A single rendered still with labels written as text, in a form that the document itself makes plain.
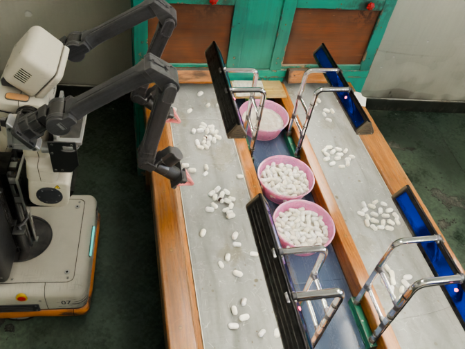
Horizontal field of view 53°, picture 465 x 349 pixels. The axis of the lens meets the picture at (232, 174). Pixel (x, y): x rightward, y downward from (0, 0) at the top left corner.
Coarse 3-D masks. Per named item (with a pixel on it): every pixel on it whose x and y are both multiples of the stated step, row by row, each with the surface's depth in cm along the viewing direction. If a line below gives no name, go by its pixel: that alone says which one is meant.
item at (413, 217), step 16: (400, 192) 169; (400, 208) 167; (416, 208) 162; (416, 224) 160; (432, 256) 152; (448, 256) 148; (432, 272) 150; (448, 272) 146; (448, 288) 144; (464, 288) 140; (464, 304) 139; (464, 320) 138
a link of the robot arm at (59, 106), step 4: (44, 104) 150; (52, 104) 150; (56, 104) 149; (60, 104) 149; (64, 104) 150; (40, 108) 150; (44, 108) 149; (48, 108) 150; (52, 108) 148; (56, 108) 148; (60, 108) 148; (64, 108) 149; (40, 112) 149; (44, 112) 148; (48, 112) 148; (52, 112) 147; (60, 112) 147; (64, 112) 148; (40, 116) 147; (44, 116) 147; (40, 120) 148; (44, 120) 149; (44, 124) 150
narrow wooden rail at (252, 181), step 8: (240, 144) 224; (240, 152) 220; (248, 152) 221; (240, 160) 218; (248, 160) 217; (248, 168) 213; (248, 176) 210; (256, 176) 210; (248, 184) 206; (256, 184) 207; (248, 192) 206; (256, 192) 203
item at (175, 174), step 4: (176, 164) 186; (180, 164) 184; (172, 168) 179; (176, 168) 181; (180, 168) 183; (168, 172) 178; (172, 172) 179; (176, 172) 180; (180, 172) 182; (164, 176) 179; (168, 176) 179; (172, 176) 180; (176, 176) 181; (180, 176) 181; (172, 180) 182; (176, 180) 181; (180, 180) 180; (184, 180) 180; (172, 184) 182; (176, 184) 180
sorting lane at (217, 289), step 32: (192, 96) 249; (192, 128) 231; (224, 128) 234; (192, 160) 216; (224, 160) 218; (192, 192) 202; (192, 224) 190; (224, 224) 192; (192, 256) 179; (224, 256) 181; (224, 288) 171; (256, 288) 173; (224, 320) 162; (256, 320) 164
